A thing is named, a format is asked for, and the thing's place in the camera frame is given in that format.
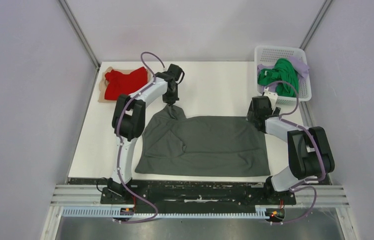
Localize aluminium corner post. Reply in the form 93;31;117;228
57;0;101;70
299;0;334;51

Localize white plastic laundry basket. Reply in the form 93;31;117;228
254;45;312;102

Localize right aluminium corner post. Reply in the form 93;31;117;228
299;0;334;51

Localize red folded t shirt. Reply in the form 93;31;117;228
104;67;149;101

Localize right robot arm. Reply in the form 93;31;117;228
247;95;335;204

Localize green t shirt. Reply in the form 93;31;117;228
257;58;299;98

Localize lilac t shirt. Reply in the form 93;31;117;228
257;56;310;98

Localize grey t shirt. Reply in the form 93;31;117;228
135;105;270;177

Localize beige folded t shirt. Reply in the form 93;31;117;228
98;67;151;103

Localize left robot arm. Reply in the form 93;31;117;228
103;64;185;204

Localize white slotted cable duct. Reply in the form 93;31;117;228
61;206;281;220

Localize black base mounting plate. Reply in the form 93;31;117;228
100;180;296;214

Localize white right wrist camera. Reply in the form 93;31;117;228
263;91;278;110

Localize left aluminium corner post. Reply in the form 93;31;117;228
57;0;101;70

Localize aluminium frame rails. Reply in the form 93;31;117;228
41;102;351;240

